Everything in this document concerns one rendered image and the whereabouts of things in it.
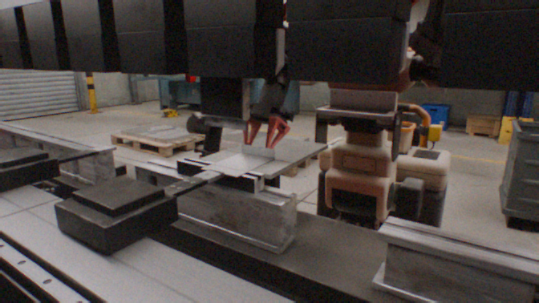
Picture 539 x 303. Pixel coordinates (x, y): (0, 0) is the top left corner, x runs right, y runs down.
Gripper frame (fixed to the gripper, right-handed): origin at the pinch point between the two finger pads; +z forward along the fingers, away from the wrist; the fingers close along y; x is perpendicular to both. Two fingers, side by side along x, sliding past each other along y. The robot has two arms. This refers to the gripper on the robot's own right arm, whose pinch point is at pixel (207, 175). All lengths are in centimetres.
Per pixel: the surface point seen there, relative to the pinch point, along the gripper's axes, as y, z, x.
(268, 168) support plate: 29, -14, 49
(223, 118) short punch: 36, -22, 42
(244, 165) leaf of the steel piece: 31, -13, 44
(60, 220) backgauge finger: 62, -5, 42
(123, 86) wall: -350, -46, -758
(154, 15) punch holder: 46, -38, 30
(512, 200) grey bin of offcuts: -219, 3, 78
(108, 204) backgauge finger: 59, -9, 50
